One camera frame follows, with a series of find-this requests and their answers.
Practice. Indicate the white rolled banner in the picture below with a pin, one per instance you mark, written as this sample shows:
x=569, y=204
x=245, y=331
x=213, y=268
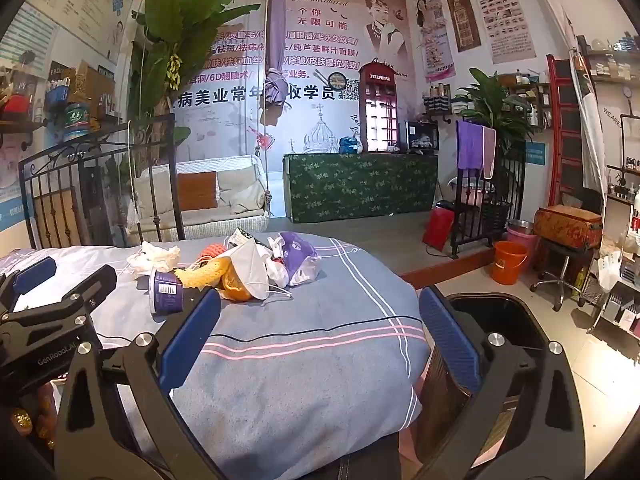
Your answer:
x=592, y=135

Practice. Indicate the blue bag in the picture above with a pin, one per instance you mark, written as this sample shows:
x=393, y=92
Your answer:
x=346, y=145

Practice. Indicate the pink basin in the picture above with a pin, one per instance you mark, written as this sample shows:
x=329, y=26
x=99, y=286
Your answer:
x=522, y=237

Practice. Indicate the white plastic bag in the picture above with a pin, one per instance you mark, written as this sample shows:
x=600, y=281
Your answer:
x=276, y=267

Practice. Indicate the pink towel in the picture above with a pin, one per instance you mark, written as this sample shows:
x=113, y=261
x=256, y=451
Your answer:
x=489, y=152

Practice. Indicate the white face mask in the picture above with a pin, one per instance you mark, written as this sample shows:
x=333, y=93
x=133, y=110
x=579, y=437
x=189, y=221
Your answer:
x=252, y=270

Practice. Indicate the pink wall poster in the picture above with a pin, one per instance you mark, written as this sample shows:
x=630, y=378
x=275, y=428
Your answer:
x=435, y=35

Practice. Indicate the purple paper cup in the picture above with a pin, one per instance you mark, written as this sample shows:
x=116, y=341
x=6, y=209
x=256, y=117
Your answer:
x=164, y=292

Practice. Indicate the white cushion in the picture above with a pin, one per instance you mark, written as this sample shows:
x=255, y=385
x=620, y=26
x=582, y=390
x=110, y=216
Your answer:
x=240, y=187
x=155, y=192

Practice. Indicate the grey-blue striped blanket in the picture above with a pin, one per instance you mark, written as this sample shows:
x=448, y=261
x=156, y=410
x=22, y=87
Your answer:
x=310, y=310

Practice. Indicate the metal display shelf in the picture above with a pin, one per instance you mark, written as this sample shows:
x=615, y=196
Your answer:
x=622, y=260

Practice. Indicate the large wall poster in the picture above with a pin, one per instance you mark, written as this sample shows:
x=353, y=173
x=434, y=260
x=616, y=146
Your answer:
x=320, y=60

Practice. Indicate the blue wall sign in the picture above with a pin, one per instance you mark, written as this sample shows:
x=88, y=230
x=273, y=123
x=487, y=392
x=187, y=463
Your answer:
x=535, y=152

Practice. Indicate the orange bucket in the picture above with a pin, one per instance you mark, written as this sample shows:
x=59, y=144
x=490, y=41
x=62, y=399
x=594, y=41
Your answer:
x=509, y=262

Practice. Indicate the person's left hand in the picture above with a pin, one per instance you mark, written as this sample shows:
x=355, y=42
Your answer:
x=47, y=405

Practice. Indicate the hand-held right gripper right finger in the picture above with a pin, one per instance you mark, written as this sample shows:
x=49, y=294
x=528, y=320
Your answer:
x=450, y=340

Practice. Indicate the dark green snack packet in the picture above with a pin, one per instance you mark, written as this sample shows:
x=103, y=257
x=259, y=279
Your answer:
x=244, y=236

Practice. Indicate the purple towel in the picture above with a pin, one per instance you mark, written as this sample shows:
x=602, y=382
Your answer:
x=469, y=147

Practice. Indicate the red telephone booth cabinet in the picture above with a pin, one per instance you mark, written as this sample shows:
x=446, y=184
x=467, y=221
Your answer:
x=378, y=110

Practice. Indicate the eyebrow chart poster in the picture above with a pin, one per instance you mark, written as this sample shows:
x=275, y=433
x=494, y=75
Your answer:
x=502, y=10

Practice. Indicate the cardboard box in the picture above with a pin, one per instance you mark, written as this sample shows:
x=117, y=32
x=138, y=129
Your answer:
x=92, y=82

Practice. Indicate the yellow banana bunch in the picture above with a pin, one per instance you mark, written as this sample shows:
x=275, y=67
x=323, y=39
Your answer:
x=173, y=72

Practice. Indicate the black swivel stool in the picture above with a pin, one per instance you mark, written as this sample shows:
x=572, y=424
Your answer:
x=560, y=275

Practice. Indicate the white wicker swing seat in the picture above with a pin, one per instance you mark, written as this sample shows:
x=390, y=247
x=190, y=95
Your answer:
x=200, y=220

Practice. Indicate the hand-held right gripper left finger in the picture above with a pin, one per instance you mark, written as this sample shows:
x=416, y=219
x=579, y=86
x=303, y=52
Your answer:
x=192, y=330

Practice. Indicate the brown cushion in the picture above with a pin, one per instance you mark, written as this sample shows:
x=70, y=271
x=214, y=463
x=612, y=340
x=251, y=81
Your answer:
x=197, y=190

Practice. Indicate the red bag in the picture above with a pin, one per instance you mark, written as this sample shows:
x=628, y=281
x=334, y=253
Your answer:
x=437, y=227

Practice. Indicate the purple hanging cloth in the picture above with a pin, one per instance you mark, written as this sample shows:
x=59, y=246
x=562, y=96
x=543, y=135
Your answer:
x=277, y=35

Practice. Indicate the crumpled white tissue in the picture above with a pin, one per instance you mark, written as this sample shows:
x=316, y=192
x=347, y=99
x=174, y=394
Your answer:
x=152, y=257

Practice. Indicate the black metal headboard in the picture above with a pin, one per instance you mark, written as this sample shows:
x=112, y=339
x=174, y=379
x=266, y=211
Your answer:
x=100, y=195

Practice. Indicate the brown tower poster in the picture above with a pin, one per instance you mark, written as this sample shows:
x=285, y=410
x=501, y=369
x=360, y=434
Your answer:
x=462, y=15

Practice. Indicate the banana plant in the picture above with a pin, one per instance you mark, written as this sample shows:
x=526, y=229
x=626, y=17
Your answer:
x=187, y=25

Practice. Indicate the black framed display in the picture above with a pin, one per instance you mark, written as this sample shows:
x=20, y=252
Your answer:
x=421, y=136

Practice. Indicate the black metal rack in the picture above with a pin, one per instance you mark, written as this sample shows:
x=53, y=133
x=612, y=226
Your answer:
x=487, y=210

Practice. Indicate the green potted plant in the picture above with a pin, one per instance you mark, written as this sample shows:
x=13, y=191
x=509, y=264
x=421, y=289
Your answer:
x=495, y=105

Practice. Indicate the orange-red foam net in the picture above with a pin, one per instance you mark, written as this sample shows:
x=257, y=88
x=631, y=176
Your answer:
x=212, y=254

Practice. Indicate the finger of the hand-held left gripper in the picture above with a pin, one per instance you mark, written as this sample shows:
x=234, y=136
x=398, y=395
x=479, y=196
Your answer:
x=35, y=271
x=85, y=285

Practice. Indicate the blue white wall poster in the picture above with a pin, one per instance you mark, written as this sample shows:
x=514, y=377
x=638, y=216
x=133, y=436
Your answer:
x=107, y=10

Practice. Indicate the green white paint bucket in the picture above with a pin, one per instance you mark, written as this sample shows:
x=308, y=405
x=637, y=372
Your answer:
x=77, y=117

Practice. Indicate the purple plastic packet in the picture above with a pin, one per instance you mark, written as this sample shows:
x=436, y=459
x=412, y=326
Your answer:
x=298, y=255

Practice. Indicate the red ladder shelf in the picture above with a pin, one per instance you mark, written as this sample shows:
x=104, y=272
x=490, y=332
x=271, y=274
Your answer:
x=565, y=135

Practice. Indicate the patterned orange case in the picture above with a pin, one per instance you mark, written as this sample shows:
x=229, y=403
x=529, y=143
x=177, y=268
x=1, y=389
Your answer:
x=567, y=227

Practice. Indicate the green patterned counter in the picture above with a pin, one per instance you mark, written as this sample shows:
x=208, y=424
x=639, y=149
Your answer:
x=360, y=187

